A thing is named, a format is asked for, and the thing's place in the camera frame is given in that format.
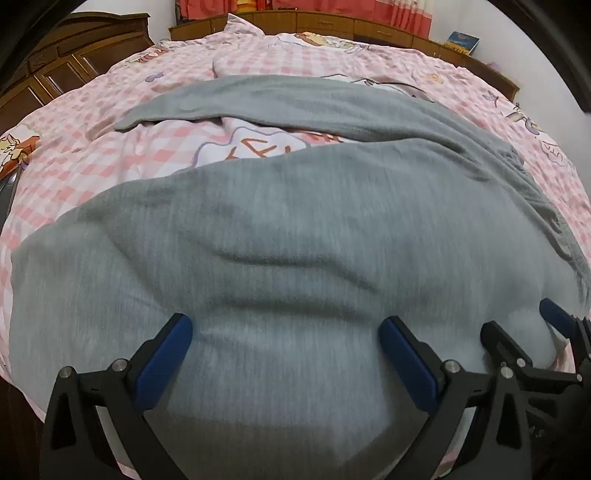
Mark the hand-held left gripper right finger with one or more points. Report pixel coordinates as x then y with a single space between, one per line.
408 364

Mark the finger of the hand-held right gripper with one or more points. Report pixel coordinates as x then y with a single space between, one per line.
498 341
556 314

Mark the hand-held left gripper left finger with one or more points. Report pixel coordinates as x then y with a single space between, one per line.
161 355

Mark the grey pants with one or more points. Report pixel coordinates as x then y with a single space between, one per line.
295 277

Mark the pink checked printed blanket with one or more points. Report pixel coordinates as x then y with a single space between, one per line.
138 138

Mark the dark grey object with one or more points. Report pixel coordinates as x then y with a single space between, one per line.
7 196

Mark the blue book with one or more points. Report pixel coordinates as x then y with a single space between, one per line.
463 43

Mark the wooden wardrobe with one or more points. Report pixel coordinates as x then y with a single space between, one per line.
69 60

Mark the red and white curtain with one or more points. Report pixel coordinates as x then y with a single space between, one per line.
406 14

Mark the wooden headboard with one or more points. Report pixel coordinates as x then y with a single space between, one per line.
323 23

